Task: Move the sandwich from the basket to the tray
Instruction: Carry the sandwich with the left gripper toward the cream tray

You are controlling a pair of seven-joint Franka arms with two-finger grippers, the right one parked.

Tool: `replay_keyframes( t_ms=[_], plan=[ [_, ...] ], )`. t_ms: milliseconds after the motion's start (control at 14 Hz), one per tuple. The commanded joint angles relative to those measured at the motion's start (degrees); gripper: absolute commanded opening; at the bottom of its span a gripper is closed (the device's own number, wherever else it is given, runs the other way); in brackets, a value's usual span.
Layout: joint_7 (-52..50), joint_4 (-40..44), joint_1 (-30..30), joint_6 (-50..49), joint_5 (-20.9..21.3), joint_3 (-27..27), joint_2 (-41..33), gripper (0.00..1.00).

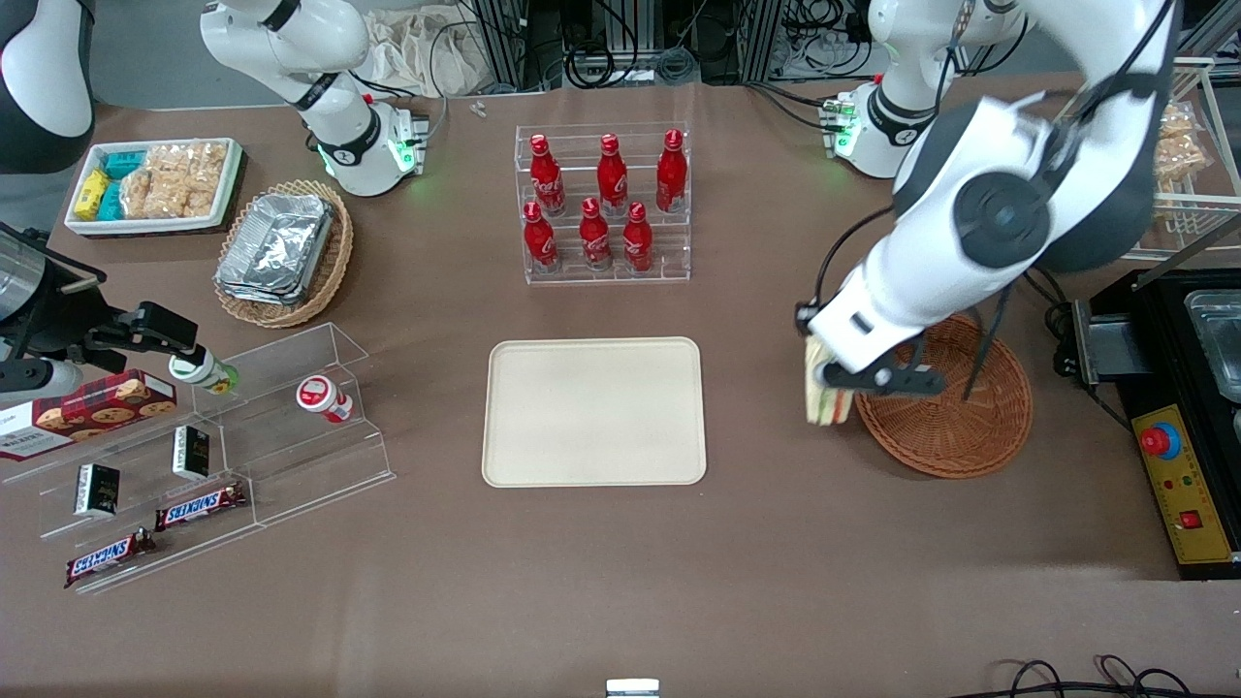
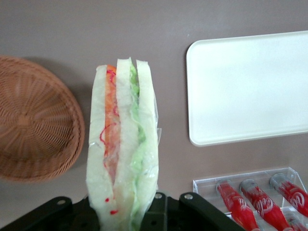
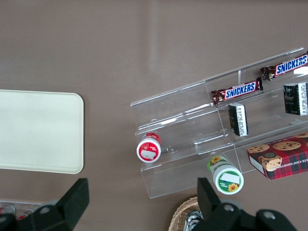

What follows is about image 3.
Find clear acrylic bottle rack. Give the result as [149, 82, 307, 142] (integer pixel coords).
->
[0, 198, 43, 221]

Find clear acrylic stepped shelf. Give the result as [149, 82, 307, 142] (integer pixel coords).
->
[205, 47, 308, 174]
[129, 79, 243, 199]

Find snickers chocolate bar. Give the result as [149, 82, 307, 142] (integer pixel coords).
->
[211, 77, 264, 106]
[259, 51, 308, 82]

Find green white yogurt bottle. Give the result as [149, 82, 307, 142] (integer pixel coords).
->
[207, 155, 244, 195]

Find stack of foil containers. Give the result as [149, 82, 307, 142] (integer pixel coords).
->
[184, 209, 205, 231]

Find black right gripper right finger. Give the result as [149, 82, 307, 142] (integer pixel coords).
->
[192, 177, 299, 231]

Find beige plastic tray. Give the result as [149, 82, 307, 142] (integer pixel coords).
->
[0, 89, 84, 175]

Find oval light wicker basket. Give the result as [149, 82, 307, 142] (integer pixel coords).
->
[168, 196, 205, 231]

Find red white yogurt bottle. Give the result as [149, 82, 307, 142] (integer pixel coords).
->
[136, 132, 163, 164]

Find red cola bottle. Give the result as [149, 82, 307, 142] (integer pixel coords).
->
[0, 204, 15, 217]
[16, 208, 37, 220]

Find red plaid cookie box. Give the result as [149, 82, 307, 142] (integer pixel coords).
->
[247, 132, 308, 181]

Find small black white box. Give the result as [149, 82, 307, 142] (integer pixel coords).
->
[227, 103, 249, 138]
[282, 82, 308, 117]

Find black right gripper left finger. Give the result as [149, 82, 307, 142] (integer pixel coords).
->
[0, 178, 90, 231]

